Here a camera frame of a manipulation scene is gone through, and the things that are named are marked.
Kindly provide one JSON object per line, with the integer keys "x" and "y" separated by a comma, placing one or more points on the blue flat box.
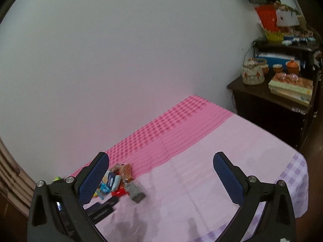
{"x": 273, "y": 58}

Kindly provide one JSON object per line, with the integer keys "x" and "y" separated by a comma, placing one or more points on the pink glass bowls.
{"x": 287, "y": 77}

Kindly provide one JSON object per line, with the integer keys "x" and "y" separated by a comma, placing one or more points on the white card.
{"x": 286, "y": 19}

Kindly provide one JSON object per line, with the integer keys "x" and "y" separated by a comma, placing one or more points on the clear packet with dark snack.
{"x": 135, "y": 192}

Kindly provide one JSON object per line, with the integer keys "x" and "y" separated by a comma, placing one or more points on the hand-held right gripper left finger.
{"x": 92, "y": 179}

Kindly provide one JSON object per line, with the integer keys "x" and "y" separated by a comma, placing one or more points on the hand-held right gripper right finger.
{"x": 228, "y": 179}

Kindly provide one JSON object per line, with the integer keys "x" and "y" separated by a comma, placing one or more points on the yellow green basket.
{"x": 273, "y": 36}

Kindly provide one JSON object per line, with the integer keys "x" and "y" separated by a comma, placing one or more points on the pink checked tablecloth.
{"x": 201, "y": 156}

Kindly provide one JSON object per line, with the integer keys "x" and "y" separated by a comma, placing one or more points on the brown wooden panel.
{"x": 8, "y": 209}

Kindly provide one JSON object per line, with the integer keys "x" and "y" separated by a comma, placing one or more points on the small orange cup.
{"x": 277, "y": 68}
{"x": 265, "y": 68}

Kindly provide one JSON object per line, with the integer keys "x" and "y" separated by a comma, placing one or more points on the floral ceramic teapot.
{"x": 252, "y": 75}

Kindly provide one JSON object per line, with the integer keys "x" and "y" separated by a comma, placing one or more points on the black shelf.
{"x": 277, "y": 44}

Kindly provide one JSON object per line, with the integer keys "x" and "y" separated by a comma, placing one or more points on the dark navy snack packet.
{"x": 102, "y": 208}

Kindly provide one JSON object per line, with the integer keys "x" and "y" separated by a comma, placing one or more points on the dark wooden cabinet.
{"x": 272, "y": 111}

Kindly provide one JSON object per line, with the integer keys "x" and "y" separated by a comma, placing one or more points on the blue candy packet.
{"x": 103, "y": 188}

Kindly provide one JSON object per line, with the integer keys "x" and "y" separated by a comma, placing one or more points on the blue white striped cloth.
{"x": 297, "y": 40}

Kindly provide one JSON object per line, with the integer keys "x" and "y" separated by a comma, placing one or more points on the red stick snack packet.
{"x": 118, "y": 192}

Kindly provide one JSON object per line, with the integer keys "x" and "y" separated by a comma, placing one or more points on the clear packet of orange snacks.
{"x": 122, "y": 172}

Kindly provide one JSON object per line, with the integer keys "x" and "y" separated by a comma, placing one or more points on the light blue cracker packet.
{"x": 112, "y": 180}

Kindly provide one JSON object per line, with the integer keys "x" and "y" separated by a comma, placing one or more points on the red paper bag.
{"x": 266, "y": 17}

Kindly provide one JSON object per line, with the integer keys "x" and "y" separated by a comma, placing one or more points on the orange lidded pot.
{"x": 292, "y": 66}

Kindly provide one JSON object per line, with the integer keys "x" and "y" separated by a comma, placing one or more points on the green tissue box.
{"x": 57, "y": 179}

